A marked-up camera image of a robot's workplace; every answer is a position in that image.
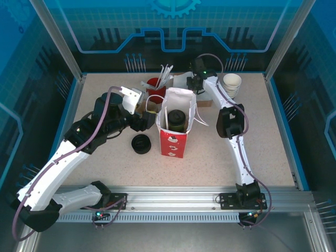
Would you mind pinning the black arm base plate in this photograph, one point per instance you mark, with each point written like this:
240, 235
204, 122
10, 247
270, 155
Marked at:
225, 202
115, 202

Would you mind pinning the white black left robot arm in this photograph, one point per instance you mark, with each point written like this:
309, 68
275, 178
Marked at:
52, 170

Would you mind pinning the aluminium frame post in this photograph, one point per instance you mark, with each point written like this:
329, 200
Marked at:
60, 39
286, 39

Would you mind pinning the white straw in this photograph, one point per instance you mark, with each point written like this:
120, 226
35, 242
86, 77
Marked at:
162, 72
170, 71
166, 119
166, 73
145, 84

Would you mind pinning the aluminium front rail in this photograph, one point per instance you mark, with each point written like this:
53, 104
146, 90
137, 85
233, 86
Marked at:
170, 194

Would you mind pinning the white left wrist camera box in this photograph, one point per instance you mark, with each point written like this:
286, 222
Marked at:
132, 99

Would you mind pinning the black round lid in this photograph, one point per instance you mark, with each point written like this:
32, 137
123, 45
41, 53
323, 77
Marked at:
141, 144

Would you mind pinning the black coffee cup lid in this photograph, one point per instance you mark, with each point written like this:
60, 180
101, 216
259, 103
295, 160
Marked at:
177, 115

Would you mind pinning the red straw holder cup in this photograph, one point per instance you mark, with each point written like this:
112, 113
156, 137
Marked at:
156, 92

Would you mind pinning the red white paper bag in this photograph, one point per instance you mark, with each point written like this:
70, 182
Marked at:
173, 144

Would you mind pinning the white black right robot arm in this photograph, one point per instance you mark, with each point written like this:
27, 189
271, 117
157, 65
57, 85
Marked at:
236, 157

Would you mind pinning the brown pulp cup carrier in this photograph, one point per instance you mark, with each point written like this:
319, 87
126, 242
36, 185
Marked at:
152, 107

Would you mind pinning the white napkin stack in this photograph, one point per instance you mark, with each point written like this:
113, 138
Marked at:
181, 81

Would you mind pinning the small status light connector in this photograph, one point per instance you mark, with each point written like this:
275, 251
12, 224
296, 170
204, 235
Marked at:
253, 214
101, 214

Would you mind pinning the paper cup stack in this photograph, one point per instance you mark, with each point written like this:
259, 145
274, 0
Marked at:
232, 81

